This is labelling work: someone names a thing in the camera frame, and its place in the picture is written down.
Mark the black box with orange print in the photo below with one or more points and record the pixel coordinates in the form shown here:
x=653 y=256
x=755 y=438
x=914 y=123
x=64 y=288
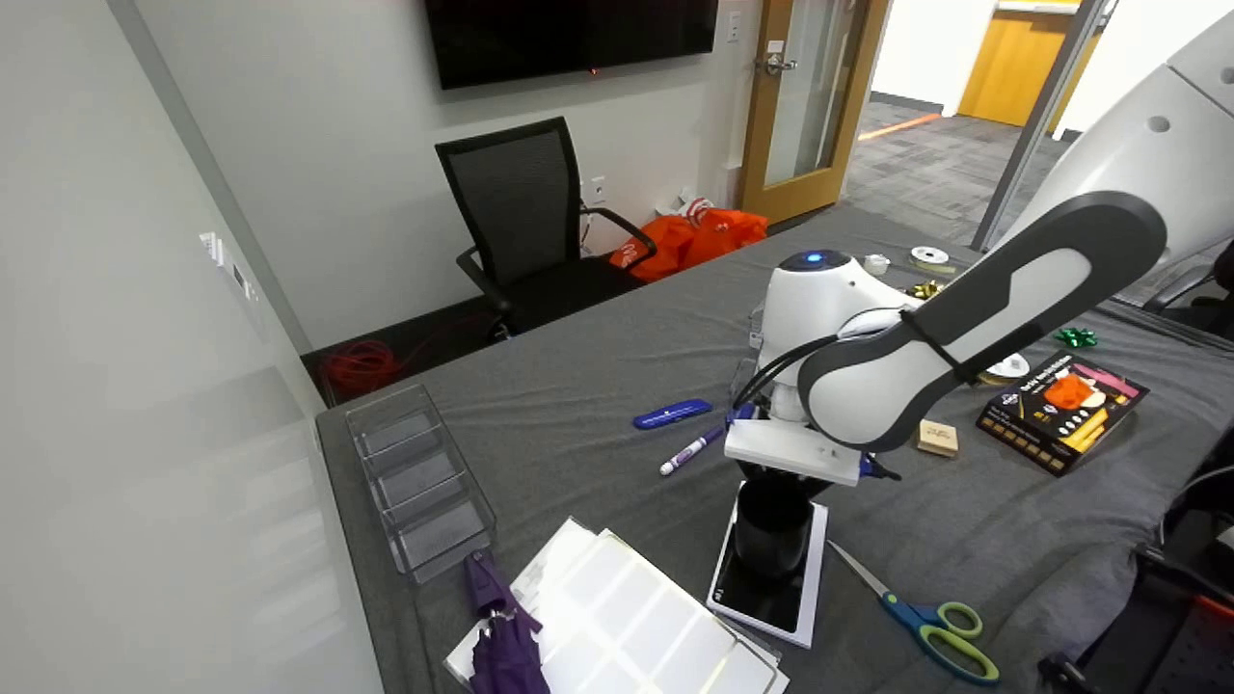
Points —
x=1061 y=409

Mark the white wall thermostat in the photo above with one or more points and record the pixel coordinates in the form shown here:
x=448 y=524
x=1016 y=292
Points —
x=214 y=252

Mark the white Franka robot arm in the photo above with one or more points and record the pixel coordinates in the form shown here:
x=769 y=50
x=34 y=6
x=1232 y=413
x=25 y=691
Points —
x=977 y=311

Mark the gold gift bow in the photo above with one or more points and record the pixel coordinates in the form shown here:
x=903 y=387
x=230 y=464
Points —
x=931 y=292

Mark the purple cloth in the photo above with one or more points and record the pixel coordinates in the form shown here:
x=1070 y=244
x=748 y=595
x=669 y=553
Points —
x=504 y=639

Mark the orange wooden door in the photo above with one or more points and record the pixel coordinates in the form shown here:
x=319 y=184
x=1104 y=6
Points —
x=1016 y=59

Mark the tan sticky note block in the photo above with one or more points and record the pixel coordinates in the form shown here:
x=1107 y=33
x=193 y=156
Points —
x=939 y=438

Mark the purple white marker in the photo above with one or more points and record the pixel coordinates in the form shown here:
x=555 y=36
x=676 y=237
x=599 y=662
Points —
x=693 y=452

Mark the clear compartment tray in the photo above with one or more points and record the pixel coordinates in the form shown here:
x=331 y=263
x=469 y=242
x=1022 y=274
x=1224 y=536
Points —
x=417 y=485

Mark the white label sheets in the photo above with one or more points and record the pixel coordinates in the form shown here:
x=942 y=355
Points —
x=620 y=617

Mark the white gold ribbon spool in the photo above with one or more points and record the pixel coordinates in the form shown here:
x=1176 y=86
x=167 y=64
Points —
x=931 y=256

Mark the grey tablecloth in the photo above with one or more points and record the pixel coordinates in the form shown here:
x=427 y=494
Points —
x=581 y=371

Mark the large green blue scissors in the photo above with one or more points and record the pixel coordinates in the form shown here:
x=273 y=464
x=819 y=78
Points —
x=939 y=623

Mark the black wall television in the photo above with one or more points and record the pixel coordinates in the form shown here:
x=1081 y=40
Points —
x=564 y=36

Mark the blue marker pen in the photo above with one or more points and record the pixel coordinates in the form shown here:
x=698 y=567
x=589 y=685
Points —
x=674 y=413

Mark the clear tape roll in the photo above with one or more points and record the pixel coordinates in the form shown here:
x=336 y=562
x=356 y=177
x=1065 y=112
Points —
x=876 y=263

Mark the wooden glass door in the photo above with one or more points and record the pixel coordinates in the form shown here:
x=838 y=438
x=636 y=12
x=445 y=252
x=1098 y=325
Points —
x=811 y=89

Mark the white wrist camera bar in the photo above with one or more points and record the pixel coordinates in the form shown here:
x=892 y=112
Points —
x=792 y=449

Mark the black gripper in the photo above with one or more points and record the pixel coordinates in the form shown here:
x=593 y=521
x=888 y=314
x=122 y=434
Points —
x=784 y=491

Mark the black mesh office chair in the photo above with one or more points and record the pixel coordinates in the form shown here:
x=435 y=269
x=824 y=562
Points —
x=521 y=204

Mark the green gift bow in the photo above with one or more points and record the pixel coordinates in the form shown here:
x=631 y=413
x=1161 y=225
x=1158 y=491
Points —
x=1079 y=335

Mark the orange bag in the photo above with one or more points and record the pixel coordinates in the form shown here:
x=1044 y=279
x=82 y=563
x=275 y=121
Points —
x=688 y=242

